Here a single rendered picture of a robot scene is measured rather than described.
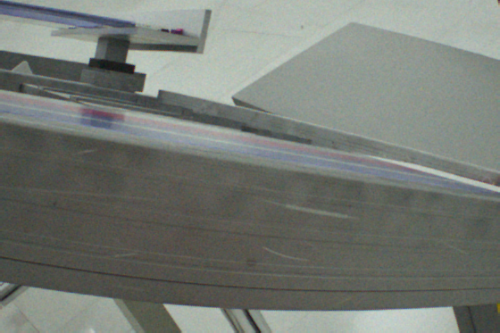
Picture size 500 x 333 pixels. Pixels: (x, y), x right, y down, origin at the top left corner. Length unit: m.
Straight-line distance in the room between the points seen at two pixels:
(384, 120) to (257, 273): 0.74
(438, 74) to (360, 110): 0.12
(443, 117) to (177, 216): 0.73
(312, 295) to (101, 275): 0.10
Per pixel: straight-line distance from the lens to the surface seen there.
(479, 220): 0.45
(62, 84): 1.03
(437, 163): 0.70
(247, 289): 0.36
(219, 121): 0.90
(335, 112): 1.15
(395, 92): 1.14
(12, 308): 1.07
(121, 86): 1.07
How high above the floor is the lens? 1.09
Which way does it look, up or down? 25 degrees down
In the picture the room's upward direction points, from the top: 26 degrees counter-clockwise
